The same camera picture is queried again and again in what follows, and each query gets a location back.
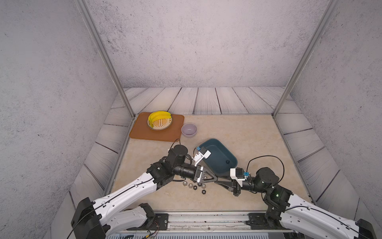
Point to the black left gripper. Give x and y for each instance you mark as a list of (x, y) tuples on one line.
[(197, 173)]

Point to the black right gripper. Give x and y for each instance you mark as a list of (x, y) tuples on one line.
[(234, 186)]

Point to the teal plastic storage box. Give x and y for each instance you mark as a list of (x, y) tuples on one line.
[(219, 155)]

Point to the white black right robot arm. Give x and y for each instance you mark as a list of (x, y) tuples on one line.
[(288, 210)]

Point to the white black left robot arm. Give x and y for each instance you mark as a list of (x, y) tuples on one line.
[(108, 215)]

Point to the lilac plastic bowl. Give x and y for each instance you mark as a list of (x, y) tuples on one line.
[(189, 130)]

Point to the patterned round plate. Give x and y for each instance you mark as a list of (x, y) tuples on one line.
[(159, 122)]

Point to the yellow banana bunch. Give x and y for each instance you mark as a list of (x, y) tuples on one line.
[(159, 113)]

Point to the brown rectangular mat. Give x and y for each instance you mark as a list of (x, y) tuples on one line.
[(160, 130)]

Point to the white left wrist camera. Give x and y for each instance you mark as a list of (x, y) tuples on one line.
[(202, 153)]

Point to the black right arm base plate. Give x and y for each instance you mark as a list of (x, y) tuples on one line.
[(263, 221)]

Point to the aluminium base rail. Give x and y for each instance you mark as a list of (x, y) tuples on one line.
[(208, 226)]

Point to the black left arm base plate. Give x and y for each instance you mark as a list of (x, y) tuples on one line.
[(158, 222)]

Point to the right aluminium frame post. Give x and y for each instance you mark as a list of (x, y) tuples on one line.
[(317, 34)]

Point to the aluminium frame post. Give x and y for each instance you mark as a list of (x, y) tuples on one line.
[(89, 22), (317, 34)]

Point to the left aluminium frame post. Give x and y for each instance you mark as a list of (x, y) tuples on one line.
[(89, 22)]

